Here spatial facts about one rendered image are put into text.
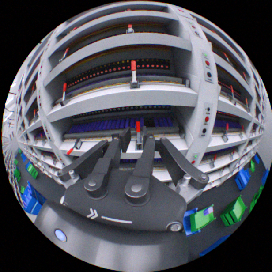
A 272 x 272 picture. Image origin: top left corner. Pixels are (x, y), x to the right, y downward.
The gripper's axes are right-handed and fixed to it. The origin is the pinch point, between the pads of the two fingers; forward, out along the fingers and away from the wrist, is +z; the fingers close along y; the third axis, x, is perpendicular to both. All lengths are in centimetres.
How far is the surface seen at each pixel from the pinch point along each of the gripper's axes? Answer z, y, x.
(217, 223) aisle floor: -23, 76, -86
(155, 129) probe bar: 15.8, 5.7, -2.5
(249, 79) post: 3, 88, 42
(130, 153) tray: 10.3, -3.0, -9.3
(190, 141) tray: 9.5, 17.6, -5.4
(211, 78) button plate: 4.2, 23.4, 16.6
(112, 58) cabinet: 21.1, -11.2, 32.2
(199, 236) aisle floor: -27, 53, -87
